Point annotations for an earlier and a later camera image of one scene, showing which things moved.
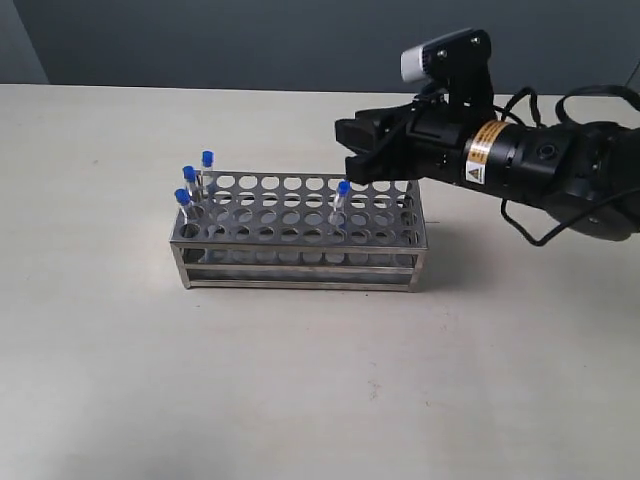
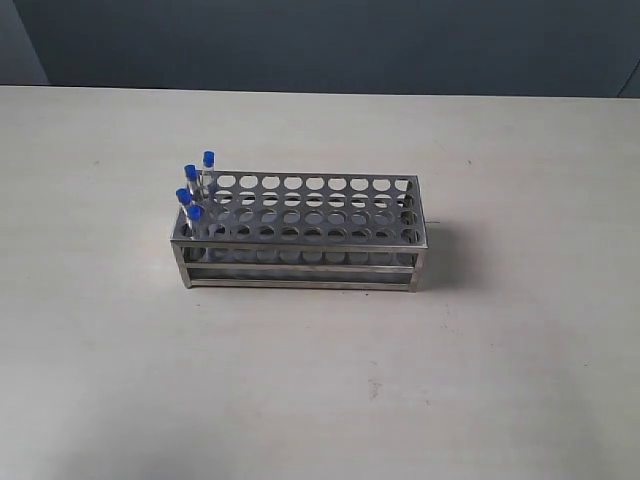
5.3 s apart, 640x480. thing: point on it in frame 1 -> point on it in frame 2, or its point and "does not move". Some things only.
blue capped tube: [183, 198] does not move
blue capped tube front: [189, 175] does not move
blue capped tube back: [341, 202] -> [195, 214]
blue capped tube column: [206, 174] does not move
